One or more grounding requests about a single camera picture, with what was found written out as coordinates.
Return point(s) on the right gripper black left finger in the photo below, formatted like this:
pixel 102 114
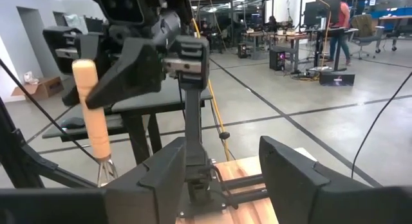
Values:
pixel 145 198

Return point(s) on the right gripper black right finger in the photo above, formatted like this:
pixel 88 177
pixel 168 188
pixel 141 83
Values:
pixel 299 195

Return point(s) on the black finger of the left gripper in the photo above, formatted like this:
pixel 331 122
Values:
pixel 72 97
pixel 135 72

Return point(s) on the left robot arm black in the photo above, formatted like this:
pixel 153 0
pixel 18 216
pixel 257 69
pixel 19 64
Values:
pixel 193 127

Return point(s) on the black computer mouse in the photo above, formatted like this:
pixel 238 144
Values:
pixel 72 122

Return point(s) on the brown cardboard box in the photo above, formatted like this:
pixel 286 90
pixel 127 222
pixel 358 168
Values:
pixel 42 89

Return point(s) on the black side table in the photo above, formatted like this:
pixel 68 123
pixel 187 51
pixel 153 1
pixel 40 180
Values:
pixel 154 101

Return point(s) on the flat black floor box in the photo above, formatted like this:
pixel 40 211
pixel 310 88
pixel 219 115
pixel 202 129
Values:
pixel 336 79

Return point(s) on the person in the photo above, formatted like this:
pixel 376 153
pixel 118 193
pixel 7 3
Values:
pixel 272 24
pixel 341 24

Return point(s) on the wooden work desk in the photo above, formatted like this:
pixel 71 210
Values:
pixel 273 35

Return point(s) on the black computer tower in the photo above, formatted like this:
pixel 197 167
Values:
pixel 277 60

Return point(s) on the black monitor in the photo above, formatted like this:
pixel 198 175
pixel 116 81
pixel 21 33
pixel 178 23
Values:
pixel 318 13

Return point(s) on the grey office chair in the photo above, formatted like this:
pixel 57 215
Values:
pixel 365 31

